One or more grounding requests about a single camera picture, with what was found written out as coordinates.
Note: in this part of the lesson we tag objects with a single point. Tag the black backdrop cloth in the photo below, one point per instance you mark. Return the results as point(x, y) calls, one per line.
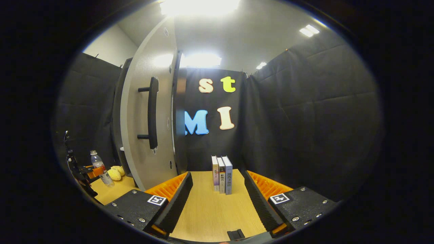
point(305, 118)

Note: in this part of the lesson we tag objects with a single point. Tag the white spine book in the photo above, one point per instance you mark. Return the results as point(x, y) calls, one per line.
point(221, 178)

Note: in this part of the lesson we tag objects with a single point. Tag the yellow plush toy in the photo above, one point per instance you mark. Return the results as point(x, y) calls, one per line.
point(115, 174)

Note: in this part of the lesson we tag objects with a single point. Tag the clear red label bottle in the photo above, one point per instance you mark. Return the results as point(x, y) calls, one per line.
point(96, 159)

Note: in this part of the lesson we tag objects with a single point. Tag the light grey cabinet door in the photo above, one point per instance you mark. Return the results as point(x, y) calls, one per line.
point(135, 118)

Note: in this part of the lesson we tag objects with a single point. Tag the large ceiling light panel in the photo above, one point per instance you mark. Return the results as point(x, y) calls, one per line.
point(200, 6)

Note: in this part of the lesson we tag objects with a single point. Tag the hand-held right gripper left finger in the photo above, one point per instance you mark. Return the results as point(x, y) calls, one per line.
point(178, 203)

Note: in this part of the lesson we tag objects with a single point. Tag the pink cover book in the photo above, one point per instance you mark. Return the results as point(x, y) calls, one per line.
point(215, 173)

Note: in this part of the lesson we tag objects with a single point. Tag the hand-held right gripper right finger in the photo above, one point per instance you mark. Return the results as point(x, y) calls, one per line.
point(259, 203)

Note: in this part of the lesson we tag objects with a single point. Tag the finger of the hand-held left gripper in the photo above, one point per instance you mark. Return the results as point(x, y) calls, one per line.
point(96, 171)

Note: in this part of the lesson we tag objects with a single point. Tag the blue grey book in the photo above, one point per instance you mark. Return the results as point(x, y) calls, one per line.
point(228, 176)

